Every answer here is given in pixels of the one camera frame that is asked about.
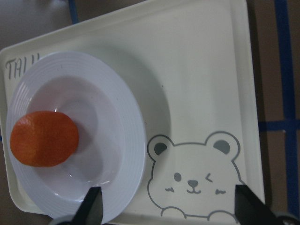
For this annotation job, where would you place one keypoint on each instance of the white ribbed ceramic plate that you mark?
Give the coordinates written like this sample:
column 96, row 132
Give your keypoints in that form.
column 112, row 137

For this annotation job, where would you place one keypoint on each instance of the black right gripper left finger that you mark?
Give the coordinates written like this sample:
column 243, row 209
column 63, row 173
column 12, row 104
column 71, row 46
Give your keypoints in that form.
column 90, row 211

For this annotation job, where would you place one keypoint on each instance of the orange mandarin fruit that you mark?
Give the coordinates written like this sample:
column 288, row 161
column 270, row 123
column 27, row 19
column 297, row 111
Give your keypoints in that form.
column 44, row 138

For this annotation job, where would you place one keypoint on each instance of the cream bear plastic tray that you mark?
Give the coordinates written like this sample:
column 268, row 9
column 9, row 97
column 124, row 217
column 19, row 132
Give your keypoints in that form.
column 188, row 64

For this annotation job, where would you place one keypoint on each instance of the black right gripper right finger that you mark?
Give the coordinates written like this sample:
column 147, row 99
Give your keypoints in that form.
column 250, row 210

